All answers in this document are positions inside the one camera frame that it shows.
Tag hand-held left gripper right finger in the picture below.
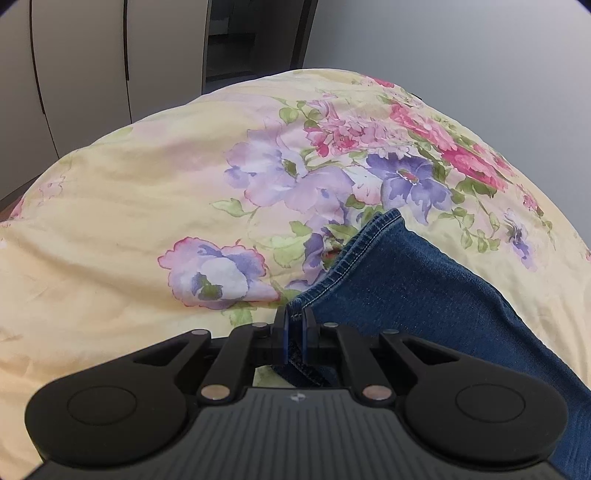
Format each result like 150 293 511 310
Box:
294 306 464 401

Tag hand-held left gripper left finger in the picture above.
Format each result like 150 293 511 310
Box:
130 306 293 400

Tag blue denim pants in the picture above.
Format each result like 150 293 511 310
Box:
272 209 591 478

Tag yellow floral bed sheet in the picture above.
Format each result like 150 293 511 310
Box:
0 68 591 472

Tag dark brown door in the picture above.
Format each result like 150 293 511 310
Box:
287 0 320 71

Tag beige wardrobe doors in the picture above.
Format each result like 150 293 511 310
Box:
0 0 209 205

